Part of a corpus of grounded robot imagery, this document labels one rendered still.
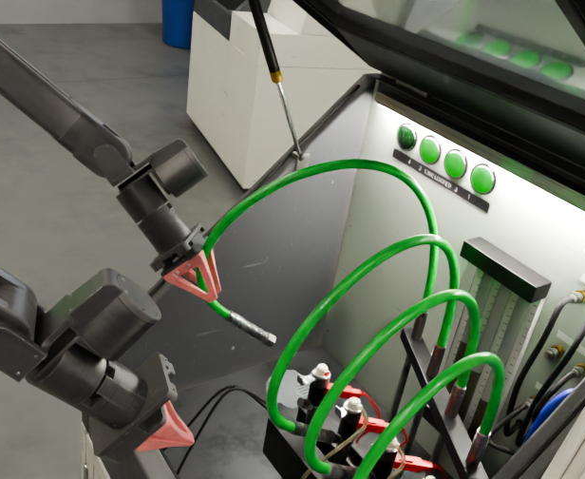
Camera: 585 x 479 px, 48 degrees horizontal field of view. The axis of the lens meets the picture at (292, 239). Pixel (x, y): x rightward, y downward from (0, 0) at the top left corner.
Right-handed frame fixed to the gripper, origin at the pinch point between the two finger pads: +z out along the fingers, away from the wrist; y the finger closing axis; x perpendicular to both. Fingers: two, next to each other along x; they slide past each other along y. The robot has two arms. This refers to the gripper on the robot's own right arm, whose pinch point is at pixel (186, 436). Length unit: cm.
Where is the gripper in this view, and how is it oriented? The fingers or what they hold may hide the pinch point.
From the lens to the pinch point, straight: 77.1
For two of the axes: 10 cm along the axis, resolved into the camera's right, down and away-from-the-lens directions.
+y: 7.5, -6.5, -1.0
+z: 5.7, 5.6, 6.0
